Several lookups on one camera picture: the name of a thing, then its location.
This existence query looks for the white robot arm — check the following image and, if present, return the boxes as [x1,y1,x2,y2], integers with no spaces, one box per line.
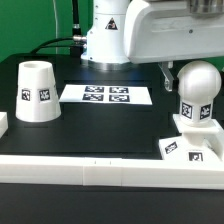
[82,0,224,91]

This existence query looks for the white fence wall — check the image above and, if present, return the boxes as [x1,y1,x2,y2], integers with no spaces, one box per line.
[0,155,224,190]
[209,120,224,162]

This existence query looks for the white lamp bulb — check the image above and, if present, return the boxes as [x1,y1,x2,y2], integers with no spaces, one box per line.
[178,61,221,127]

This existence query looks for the white lamp base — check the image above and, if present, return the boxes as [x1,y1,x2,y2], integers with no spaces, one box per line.
[159,114,221,163]

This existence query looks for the white thin cable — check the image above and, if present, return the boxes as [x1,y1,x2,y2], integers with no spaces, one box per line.
[51,0,60,56]

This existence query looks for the white left fence block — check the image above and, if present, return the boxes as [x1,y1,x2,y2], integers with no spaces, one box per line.
[0,112,8,138]

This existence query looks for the black cable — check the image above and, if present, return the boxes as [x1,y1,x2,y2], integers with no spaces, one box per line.
[30,0,88,56]

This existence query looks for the white marker sheet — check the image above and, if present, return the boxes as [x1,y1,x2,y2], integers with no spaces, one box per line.
[60,84,152,105]

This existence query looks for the white right fence wall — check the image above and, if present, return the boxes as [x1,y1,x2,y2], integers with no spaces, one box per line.
[209,120,224,162]

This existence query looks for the white front fence wall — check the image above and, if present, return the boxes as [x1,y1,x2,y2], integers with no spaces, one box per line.
[0,155,224,190]

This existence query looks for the white lamp shade cone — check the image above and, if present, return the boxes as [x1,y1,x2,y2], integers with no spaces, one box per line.
[16,61,61,122]

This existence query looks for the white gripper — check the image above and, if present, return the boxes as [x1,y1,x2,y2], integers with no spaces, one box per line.
[124,0,224,92]

